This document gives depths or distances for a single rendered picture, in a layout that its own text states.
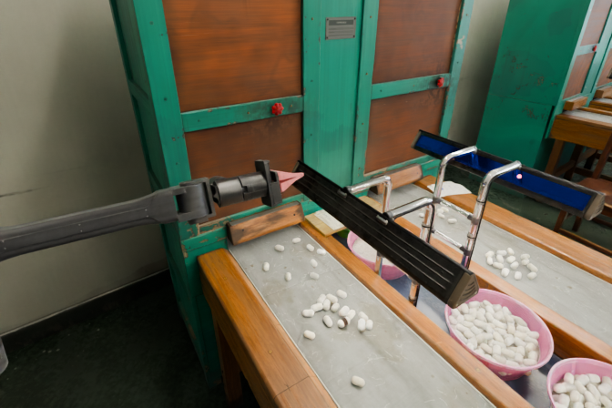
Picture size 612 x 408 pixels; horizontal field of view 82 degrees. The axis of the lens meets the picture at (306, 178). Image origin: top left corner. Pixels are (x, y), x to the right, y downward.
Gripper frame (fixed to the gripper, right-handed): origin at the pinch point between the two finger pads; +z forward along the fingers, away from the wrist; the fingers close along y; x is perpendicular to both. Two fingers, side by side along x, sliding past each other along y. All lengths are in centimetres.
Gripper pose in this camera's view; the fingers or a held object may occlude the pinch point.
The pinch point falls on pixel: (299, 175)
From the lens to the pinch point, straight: 81.4
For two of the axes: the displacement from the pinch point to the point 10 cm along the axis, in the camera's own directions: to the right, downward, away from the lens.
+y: 1.6, 9.7, 1.6
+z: 8.8, -2.1, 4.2
